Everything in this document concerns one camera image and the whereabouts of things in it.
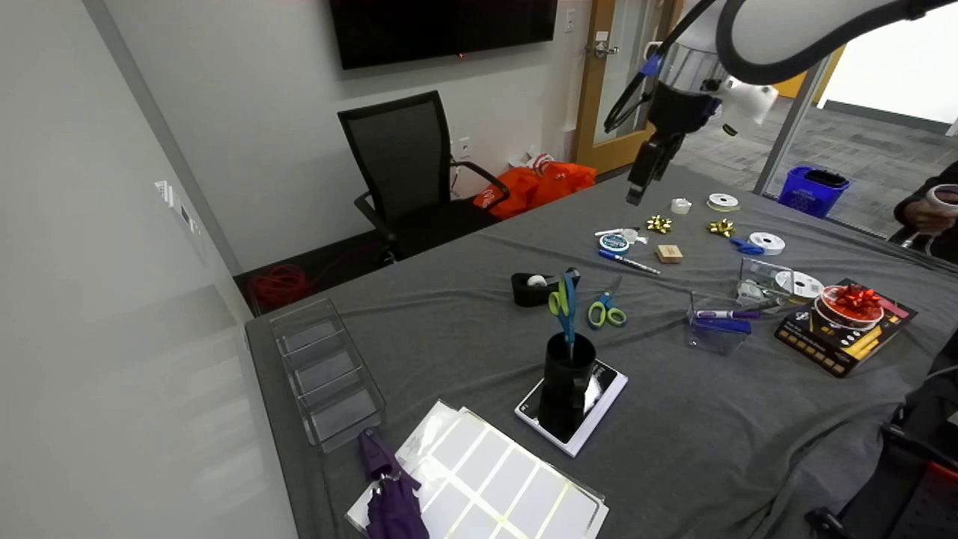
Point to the clear bag green bows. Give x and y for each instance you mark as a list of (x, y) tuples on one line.
[(751, 287)]

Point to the gold gift bow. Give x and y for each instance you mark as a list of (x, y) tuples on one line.
[(658, 226), (723, 227)]

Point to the flat white black box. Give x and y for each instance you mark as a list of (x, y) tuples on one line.
[(602, 394)]

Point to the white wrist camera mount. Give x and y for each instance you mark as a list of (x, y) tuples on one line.
[(750, 100)]

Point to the orange plastic bag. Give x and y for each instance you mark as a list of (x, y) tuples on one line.
[(539, 184)]

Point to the dark blue pen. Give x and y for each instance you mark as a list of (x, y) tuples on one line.
[(630, 260)]

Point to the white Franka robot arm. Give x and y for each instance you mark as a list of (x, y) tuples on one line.
[(796, 30)]

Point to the yellow wooden door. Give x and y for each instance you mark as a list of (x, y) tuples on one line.
[(789, 85)]

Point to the clear plastic tray organizer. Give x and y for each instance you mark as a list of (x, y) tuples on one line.
[(323, 377)]

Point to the small beige wooden block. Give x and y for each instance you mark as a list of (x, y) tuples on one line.
[(667, 253)]

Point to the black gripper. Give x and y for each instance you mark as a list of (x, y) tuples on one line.
[(679, 114)]

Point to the wooden glass panel door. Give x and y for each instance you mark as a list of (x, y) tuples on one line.
[(600, 90)]

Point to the white wall outlet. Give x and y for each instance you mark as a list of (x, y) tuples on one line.
[(464, 145)]

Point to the grey tablecloth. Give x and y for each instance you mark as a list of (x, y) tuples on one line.
[(697, 438)]

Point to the black wall television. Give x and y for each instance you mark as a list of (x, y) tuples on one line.
[(438, 30)]

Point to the white wall thermostat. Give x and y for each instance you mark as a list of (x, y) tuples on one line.
[(172, 205)]

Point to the white spool blue ribbon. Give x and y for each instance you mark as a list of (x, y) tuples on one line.
[(768, 242)]

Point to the black pen cup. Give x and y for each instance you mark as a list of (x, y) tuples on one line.
[(566, 383)]

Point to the large white ribbon spool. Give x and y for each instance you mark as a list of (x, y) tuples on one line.
[(799, 283)]

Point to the black mesh office chair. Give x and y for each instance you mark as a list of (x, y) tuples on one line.
[(400, 151)]

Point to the clear plastic pen box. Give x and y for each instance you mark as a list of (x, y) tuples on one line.
[(720, 323)]

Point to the yellow-green blue scissors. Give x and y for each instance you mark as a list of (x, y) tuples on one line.
[(563, 304)]

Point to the purple cloth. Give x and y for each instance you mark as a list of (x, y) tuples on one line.
[(389, 497)]

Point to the blue recycling bin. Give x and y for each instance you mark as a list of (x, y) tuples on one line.
[(813, 193)]

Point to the red gift bow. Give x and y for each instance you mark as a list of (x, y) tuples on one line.
[(852, 304)]

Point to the small white round cap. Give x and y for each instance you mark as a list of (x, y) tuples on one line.
[(679, 205)]

